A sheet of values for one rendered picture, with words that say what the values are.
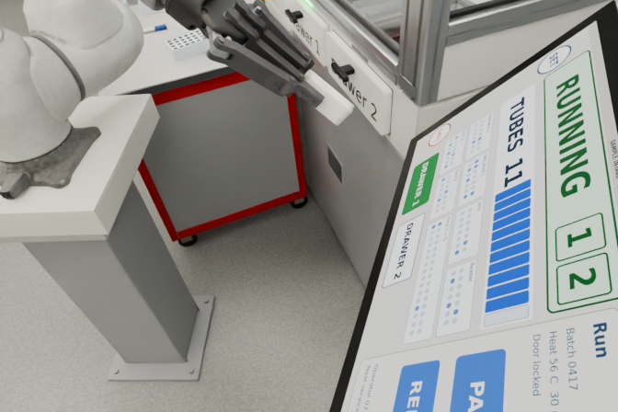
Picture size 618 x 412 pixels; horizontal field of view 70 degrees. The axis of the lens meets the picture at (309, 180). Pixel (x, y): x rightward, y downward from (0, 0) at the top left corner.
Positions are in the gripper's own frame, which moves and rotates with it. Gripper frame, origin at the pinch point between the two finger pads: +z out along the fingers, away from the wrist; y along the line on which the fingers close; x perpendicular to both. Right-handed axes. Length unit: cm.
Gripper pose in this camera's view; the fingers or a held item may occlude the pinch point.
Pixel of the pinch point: (324, 97)
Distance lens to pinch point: 54.5
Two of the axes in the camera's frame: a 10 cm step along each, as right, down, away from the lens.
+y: 2.7, -6.4, 7.2
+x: -5.7, 4.9, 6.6
